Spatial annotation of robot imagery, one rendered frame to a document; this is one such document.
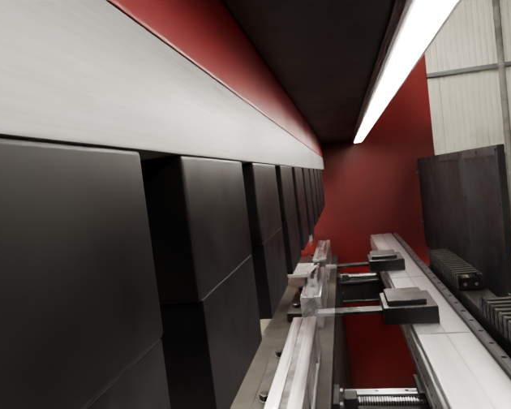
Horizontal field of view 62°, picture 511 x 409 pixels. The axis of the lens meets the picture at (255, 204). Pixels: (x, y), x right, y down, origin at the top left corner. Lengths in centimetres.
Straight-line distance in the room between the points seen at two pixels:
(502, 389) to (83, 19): 70
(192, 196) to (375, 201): 211
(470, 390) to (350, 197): 170
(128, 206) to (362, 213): 219
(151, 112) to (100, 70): 4
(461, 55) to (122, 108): 880
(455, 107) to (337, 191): 656
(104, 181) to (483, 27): 906
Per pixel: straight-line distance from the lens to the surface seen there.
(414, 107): 238
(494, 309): 92
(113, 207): 17
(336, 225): 235
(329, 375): 104
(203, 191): 27
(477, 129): 884
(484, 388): 75
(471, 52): 902
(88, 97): 17
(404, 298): 99
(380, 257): 146
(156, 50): 24
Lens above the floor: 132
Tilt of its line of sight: 3 degrees down
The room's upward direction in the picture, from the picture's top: 7 degrees counter-clockwise
